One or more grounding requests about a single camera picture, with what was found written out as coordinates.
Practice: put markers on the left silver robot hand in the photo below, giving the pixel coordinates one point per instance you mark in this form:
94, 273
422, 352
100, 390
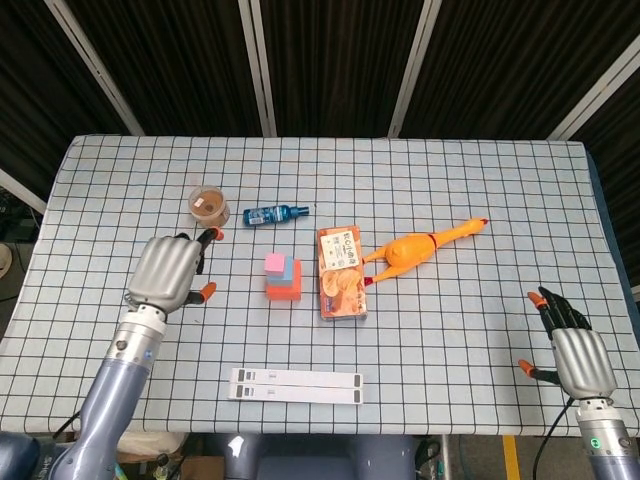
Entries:
162, 272

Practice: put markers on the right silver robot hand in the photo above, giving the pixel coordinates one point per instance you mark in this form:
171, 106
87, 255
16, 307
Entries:
582, 360

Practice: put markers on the small pink cube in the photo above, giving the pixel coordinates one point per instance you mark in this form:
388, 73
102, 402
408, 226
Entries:
274, 264

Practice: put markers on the light blue block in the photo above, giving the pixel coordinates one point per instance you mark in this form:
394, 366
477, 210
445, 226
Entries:
289, 272

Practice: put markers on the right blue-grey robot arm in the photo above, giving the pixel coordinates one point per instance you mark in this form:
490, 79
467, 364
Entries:
607, 442

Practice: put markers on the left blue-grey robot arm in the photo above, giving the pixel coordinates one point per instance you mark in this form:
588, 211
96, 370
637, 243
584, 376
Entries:
112, 395

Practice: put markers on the orange-red cube block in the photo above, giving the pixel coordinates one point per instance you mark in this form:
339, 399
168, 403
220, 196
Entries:
285, 295

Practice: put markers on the clear jar of rubber bands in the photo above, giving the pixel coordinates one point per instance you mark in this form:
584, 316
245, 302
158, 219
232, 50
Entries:
207, 205

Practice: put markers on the blue spray bottle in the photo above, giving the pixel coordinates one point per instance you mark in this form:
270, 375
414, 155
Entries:
270, 215

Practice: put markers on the white plastic bag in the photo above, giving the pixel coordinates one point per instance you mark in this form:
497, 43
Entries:
155, 442

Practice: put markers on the orange cookie box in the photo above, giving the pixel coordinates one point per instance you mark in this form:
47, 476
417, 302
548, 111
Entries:
342, 280

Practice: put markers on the yellow rubber chicken toy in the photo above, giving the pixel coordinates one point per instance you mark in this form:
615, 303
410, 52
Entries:
407, 250

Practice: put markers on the checkered tablecloth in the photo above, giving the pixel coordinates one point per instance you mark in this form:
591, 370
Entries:
450, 190

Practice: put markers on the blue-grey robot torso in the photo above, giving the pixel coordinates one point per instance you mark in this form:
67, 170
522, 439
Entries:
320, 460

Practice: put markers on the dark pleated curtain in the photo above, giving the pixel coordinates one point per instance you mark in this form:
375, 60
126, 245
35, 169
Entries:
340, 50

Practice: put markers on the white frame post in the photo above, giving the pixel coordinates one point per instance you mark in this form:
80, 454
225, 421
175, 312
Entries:
595, 92
260, 75
20, 190
412, 70
95, 67

